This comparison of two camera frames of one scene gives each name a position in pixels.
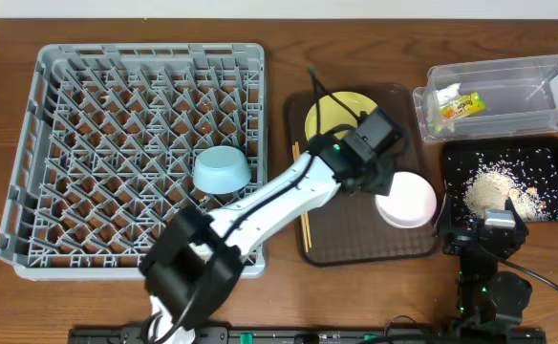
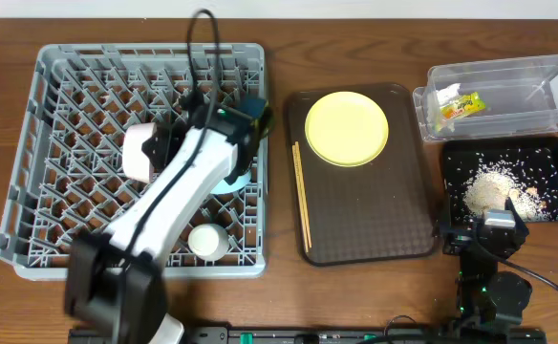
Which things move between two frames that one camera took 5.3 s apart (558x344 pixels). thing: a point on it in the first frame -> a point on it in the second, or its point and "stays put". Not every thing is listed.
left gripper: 382,178 -> 248,144
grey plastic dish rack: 113,139 stays put
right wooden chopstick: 308,231 stays put
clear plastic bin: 504,96 stays put
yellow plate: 332,115 stays put
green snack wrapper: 447,93 -> 466,104
